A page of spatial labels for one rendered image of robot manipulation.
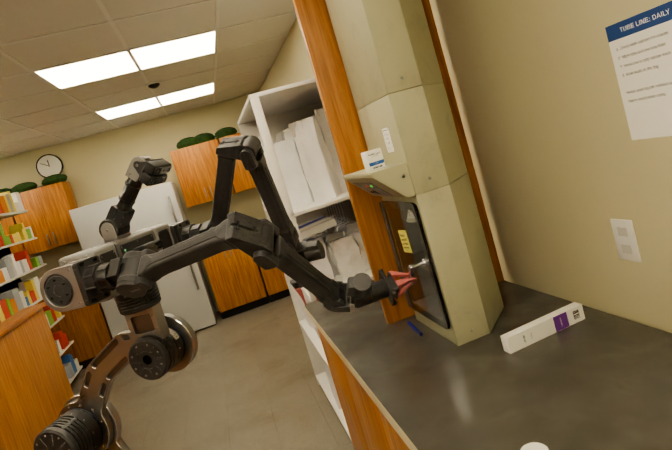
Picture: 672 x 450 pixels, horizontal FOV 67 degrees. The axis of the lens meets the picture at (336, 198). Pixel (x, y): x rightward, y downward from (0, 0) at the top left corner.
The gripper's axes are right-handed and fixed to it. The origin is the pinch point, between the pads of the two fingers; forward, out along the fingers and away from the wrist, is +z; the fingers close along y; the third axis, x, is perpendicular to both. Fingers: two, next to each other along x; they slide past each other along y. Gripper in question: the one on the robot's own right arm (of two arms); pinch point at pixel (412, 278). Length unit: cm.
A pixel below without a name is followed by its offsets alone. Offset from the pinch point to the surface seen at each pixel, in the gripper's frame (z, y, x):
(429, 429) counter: -19, -46, -9
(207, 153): -48, 451, 258
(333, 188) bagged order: 9, 108, 56
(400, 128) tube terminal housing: 6.1, 21.8, -40.2
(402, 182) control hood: 2.2, 12.3, -28.7
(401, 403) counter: -20.4, -34.1, 0.3
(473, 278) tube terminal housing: 15.5, -9.0, -2.2
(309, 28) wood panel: -2, 77, -49
